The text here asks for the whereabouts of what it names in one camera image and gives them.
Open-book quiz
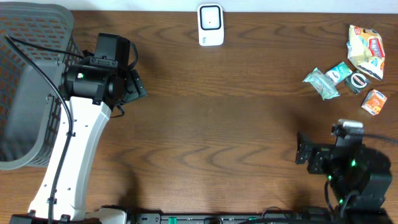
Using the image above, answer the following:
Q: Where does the orange Kleenex tissue pack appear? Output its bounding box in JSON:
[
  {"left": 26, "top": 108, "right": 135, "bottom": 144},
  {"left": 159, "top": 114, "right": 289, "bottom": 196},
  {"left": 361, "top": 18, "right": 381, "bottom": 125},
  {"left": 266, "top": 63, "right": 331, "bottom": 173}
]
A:
[{"left": 361, "top": 90, "right": 387, "bottom": 116}]

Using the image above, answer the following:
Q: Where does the teal crinkled snack pack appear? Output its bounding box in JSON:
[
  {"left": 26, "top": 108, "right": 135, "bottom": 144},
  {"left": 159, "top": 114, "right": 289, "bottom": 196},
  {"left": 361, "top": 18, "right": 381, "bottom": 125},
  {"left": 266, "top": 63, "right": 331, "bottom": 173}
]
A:
[{"left": 303, "top": 68, "right": 340, "bottom": 100}]

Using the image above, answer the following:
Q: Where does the dark green round-label pack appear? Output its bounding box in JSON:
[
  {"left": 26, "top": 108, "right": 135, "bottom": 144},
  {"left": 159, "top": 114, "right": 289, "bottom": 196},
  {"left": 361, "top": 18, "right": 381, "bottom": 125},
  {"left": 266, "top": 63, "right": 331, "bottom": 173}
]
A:
[{"left": 344, "top": 70, "right": 371, "bottom": 95}]

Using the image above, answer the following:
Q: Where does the teal Kleenex tissue pack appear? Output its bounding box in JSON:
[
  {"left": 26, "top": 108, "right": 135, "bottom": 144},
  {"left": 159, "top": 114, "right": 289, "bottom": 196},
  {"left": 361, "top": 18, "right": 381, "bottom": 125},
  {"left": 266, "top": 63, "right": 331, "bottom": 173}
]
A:
[{"left": 325, "top": 62, "right": 353, "bottom": 85}]

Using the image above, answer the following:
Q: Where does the large yellow wipes pack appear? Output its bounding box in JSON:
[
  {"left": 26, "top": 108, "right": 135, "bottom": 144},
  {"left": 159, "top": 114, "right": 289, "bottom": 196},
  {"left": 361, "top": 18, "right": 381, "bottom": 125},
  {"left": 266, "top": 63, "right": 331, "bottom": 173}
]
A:
[{"left": 346, "top": 25, "right": 386, "bottom": 80}]

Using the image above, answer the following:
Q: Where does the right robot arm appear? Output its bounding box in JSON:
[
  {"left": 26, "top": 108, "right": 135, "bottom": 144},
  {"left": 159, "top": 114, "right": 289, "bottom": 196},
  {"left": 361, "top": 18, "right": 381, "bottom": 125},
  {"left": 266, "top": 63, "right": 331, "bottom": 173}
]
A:
[{"left": 295, "top": 133, "right": 392, "bottom": 223}]

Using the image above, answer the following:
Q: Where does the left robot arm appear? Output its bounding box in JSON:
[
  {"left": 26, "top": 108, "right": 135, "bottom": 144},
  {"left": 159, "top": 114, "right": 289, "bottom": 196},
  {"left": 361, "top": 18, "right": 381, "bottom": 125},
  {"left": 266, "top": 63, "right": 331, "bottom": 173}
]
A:
[{"left": 10, "top": 65, "right": 146, "bottom": 223}]

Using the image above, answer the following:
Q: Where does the white barcode scanner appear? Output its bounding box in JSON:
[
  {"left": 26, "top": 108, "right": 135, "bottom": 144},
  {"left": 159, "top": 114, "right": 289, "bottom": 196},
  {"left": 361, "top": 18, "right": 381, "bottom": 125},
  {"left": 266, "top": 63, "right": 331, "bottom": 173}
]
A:
[{"left": 197, "top": 3, "right": 224, "bottom": 47}]

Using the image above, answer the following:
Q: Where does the dark grey plastic basket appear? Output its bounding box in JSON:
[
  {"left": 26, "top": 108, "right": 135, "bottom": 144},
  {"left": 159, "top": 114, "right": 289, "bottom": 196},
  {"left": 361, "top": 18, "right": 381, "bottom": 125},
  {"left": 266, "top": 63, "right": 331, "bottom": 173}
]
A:
[{"left": 1, "top": 1, "right": 80, "bottom": 170}]

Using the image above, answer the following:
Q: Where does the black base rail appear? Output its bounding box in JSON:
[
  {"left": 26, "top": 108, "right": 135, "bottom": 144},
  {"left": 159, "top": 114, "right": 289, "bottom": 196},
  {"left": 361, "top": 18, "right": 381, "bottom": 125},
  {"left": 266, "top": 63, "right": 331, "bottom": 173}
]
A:
[{"left": 102, "top": 205, "right": 343, "bottom": 224}]

